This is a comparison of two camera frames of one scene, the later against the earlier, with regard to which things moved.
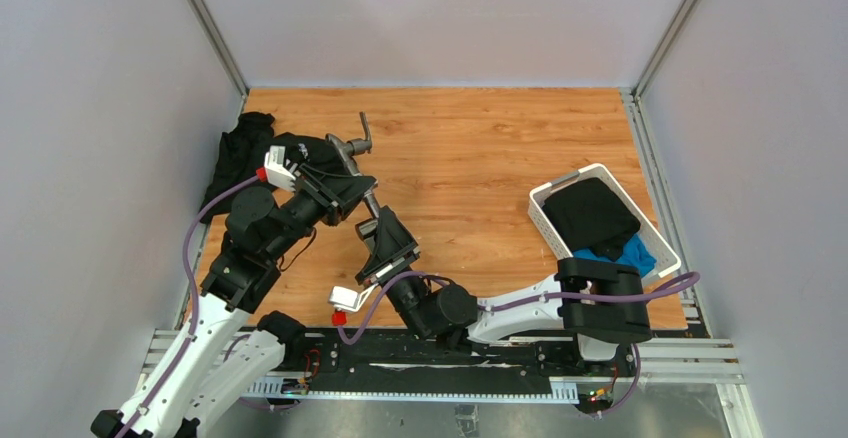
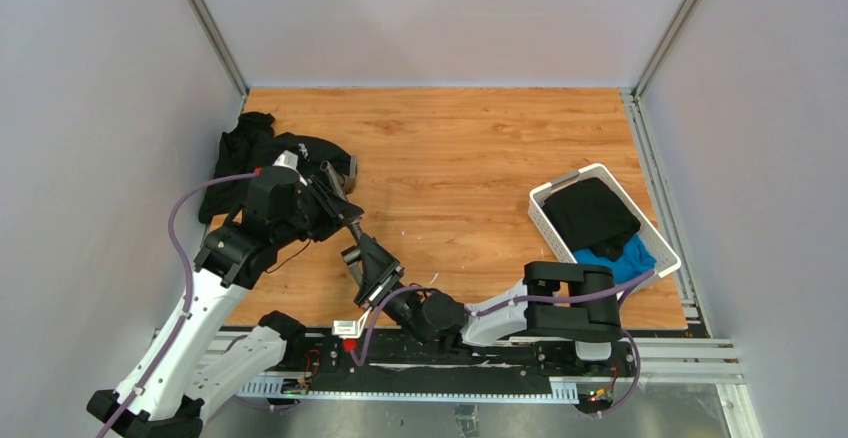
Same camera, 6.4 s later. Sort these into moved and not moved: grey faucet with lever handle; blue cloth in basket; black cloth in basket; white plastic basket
Moved: grey faucet with lever handle
Not moved: black cloth in basket; white plastic basket; blue cloth in basket
